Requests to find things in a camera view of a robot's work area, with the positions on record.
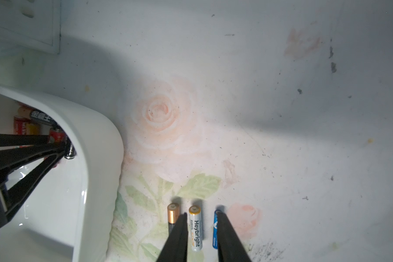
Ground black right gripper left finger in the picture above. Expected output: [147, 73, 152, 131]
[156, 213, 188, 262]

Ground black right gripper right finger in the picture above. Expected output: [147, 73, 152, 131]
[216, 211, 251, 262]

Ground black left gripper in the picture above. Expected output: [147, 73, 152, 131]
[0, 134, 66, 229]

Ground blue battery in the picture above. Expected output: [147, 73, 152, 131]
[212, 210, 221, 250]

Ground red yellow label battery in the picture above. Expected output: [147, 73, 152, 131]
[13, 116, 30, 135]

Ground orange battery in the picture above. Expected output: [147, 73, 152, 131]
[24, 122, 41, 135]

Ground copper black Duracell battery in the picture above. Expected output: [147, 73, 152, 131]
[167, 203, 181, 234]
[17, 107, 59, 127]

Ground white Heybright battery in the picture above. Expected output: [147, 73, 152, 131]
[188, 205, 203, 252]

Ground red Chinese label battery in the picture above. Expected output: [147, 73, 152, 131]
[48, 127, 66, 143]

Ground white plastic storage tray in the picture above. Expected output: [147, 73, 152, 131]
[0, 85, 124, 262]

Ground beige file organizer rack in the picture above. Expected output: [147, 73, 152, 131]
[0, 0, 61, 54]

